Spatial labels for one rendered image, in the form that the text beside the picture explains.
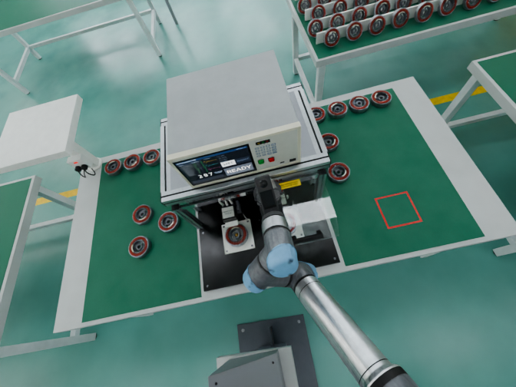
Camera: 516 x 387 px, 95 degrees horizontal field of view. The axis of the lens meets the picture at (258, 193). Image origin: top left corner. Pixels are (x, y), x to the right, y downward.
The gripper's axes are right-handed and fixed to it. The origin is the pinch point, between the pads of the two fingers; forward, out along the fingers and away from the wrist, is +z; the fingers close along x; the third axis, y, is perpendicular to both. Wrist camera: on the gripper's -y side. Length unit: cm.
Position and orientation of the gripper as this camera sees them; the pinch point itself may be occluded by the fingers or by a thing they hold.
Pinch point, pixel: (264, 177)
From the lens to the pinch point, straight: 82.2
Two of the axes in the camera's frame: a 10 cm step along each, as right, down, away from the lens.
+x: 9.7, -2.3, -0.6
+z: -1.0, -6.2, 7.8
